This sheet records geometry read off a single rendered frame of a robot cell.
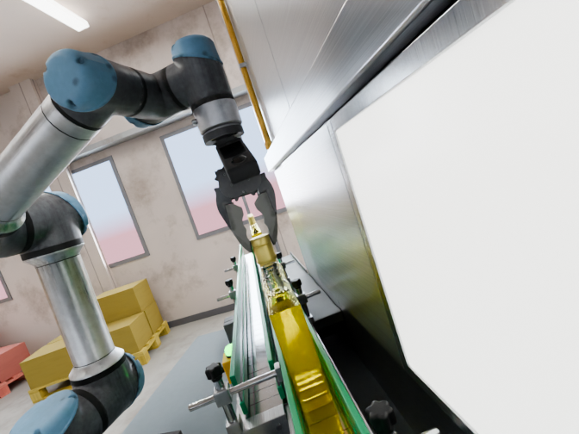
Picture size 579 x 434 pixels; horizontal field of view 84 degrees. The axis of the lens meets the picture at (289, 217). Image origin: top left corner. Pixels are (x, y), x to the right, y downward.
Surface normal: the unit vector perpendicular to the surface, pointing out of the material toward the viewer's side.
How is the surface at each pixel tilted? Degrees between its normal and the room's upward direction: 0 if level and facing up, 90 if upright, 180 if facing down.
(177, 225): 90
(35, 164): 133
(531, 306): 90
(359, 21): 90
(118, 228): 90
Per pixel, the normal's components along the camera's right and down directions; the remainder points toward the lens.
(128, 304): 0.02, 0.10
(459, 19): -0.94, 0.33
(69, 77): -0.25, 0.20
